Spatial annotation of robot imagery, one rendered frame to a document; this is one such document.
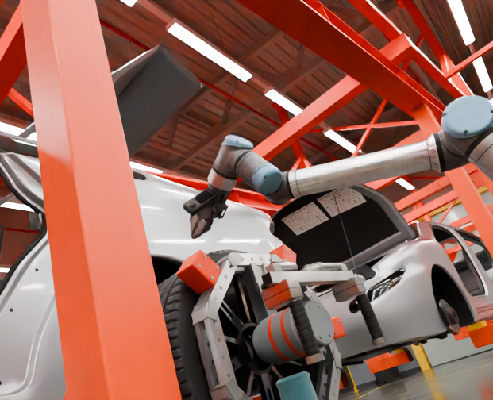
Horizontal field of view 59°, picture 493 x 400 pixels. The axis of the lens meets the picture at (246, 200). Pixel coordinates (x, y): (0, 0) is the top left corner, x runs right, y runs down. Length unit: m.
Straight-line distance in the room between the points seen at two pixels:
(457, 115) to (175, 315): 0.88
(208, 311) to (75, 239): 0.39
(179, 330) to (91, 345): 0.33
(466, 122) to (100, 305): 0.92
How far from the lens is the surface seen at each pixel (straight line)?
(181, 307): 1.24
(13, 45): 3.46
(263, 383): 1.41
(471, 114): 1.19
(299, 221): 4.89
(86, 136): 1.13
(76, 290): 0.99
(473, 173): 6.99
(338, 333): 1.61
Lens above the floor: 0.72
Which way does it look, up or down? 24 degrees up
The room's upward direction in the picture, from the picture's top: 18 degrees counter-clockwise
